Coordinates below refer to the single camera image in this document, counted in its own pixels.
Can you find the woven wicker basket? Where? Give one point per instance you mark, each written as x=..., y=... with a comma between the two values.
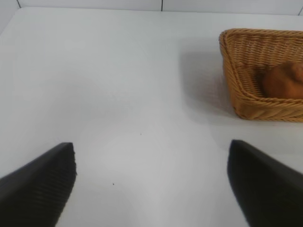
x=248, y=54

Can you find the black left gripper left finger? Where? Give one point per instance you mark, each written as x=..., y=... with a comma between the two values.
x=35, y=189

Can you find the brown bread roll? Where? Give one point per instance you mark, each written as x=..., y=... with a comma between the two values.
x=281, y=82

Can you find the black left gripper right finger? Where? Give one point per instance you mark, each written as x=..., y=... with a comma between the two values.
x=267, y=189

